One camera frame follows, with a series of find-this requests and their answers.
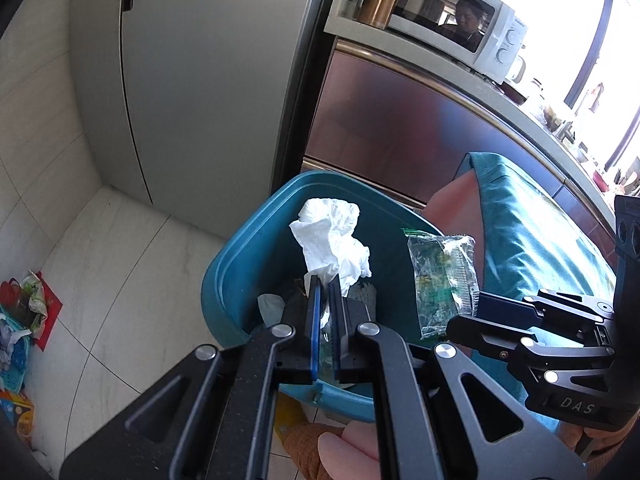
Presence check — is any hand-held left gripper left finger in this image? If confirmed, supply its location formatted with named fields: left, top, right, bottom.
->
left=59, top=275, right=323, bottom=480

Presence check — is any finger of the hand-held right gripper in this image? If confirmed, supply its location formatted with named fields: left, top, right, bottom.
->
left=446, top=316, right=615, bottom=396
left=477, top=287, right=616, bottom=328

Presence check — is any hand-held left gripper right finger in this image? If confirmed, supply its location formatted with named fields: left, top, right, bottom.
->
left=327, top=280, right=588, bottom=480

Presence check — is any white paper cup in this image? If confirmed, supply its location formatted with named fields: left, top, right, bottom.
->
left=257, top=294, right=287, bottom=328

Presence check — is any clear green-printed plastic wrapper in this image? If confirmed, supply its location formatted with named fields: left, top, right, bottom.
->
left=402, top=227, right=480, bottom=340

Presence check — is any white tissue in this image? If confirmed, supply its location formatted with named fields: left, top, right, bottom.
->
left=290, top=198, right=373, bottom=297

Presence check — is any blue plastic trash bin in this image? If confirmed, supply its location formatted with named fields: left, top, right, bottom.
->
left=201, top=170, right=446, bottom=423

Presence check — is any blue floral tablecloth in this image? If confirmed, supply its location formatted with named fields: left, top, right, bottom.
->
left=452, top=152, right=618, bottom=411

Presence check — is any pink under-tablecloth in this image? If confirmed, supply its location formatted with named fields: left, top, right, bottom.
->
left=424, top=170, right=488, bottom=291

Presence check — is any pink clothing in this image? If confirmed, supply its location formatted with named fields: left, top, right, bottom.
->
left=317, top=425, right=383, bottom=480

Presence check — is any tan knitted cloth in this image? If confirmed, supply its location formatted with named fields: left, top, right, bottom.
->
left=279, top=424, right=322, bottom=480

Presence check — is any brown steel base cabinet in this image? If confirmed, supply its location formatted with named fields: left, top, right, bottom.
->
left=300, top=35, right=616, bottom=261

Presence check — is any white electric kettle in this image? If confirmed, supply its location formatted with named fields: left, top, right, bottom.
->
left=505, top=52, right=528, bottom=86

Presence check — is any grey refrigerator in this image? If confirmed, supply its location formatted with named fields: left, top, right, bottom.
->
left=70, top=0, right=346, bottom=238

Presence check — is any white microwave oven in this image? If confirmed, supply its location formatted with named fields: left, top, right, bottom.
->
left=387, top=0, right=530, bottom=86

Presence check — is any kitchen window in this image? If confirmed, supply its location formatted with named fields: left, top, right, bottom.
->
left=495, top=0, right=640, bottom=196

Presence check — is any colourful packaging pile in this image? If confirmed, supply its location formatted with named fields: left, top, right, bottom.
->
left=0, top=270, right=63, bottom=461

